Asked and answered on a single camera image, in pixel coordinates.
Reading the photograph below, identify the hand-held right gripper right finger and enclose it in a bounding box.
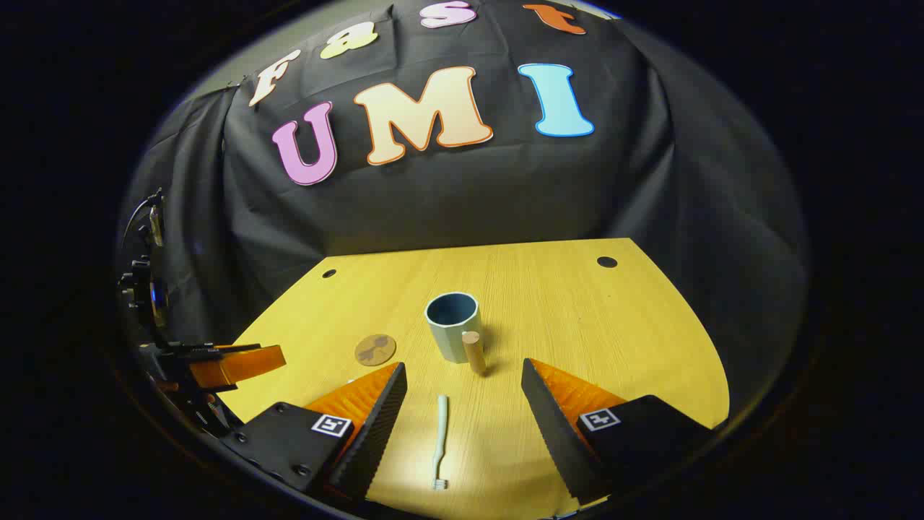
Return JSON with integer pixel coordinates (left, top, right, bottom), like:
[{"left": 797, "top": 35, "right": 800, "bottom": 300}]
[{"left": 520, "top": 357, "right": 715, "bottom": 506}]

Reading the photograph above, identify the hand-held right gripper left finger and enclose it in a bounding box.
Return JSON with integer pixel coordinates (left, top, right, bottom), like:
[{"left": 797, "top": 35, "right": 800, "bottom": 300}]
[{"left": 220, "top": 361, "right": 409, "bottom": 503}]

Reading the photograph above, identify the pale green toothbrush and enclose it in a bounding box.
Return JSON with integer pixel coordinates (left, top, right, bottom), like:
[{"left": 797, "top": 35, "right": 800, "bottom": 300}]
[{"left": 431, "top": 394, "right": 450, "bottom": 491}]

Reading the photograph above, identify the round wooden coaster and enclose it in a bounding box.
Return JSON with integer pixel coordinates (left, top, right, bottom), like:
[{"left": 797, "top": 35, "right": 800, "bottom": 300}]
[{"left": 354, "top": 333, "right": 397, "bottom": 367}]

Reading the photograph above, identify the blue-grey cup with wooden handle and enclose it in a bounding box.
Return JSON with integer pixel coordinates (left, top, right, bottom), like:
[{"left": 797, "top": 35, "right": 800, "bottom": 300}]
[{"left": 424, "top": 291, "right": 489, "bottom": 376}]

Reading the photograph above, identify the wooden desktop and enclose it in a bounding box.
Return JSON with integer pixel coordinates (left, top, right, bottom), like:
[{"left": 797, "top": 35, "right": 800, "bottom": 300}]
[{"left": 217, "top": 237, "right": 731, "bottom": 520}]

